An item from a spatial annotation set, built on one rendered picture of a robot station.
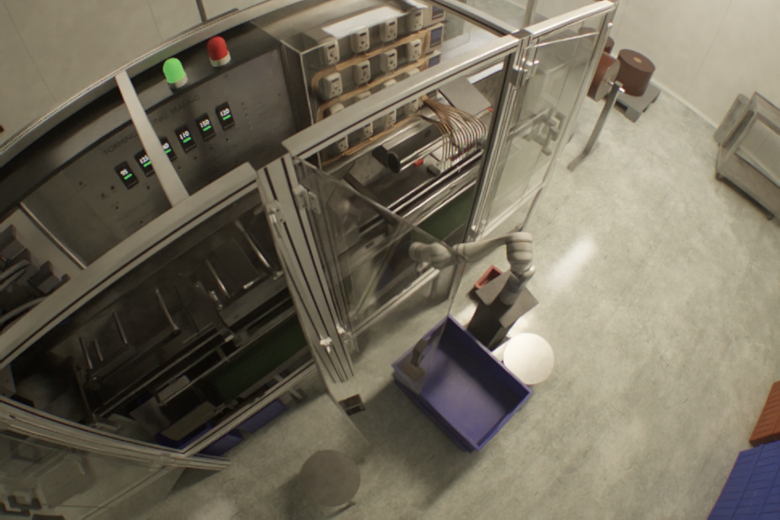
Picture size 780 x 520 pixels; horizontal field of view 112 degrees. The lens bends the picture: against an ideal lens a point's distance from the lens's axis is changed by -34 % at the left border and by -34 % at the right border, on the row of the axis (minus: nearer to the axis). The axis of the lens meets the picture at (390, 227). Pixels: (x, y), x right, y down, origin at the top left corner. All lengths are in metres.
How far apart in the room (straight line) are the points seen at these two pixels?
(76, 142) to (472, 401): 2.06
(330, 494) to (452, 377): 0.89
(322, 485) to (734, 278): 3.52
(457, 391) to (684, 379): 1.70
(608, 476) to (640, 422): 0.41
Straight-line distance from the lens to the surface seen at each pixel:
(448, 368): 2.20
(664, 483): 2.92
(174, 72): 1.26
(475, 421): 2.17
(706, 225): 4.05
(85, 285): 0.83
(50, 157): 1.38
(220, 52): 1.29
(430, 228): 2.00
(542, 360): 2.31
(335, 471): 2.10
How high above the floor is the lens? 2.33
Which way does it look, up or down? 55 degrees down
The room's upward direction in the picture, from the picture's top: straight up
